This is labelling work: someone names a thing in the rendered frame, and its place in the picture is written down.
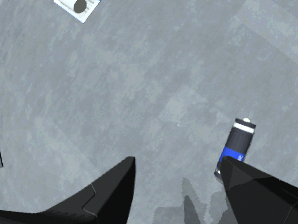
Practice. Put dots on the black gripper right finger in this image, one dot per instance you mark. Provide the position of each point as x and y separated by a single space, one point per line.
258 198

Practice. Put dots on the black and blue battery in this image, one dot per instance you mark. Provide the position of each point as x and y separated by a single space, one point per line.
238 141

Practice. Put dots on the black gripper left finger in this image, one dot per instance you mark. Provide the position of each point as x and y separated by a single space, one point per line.
104 201

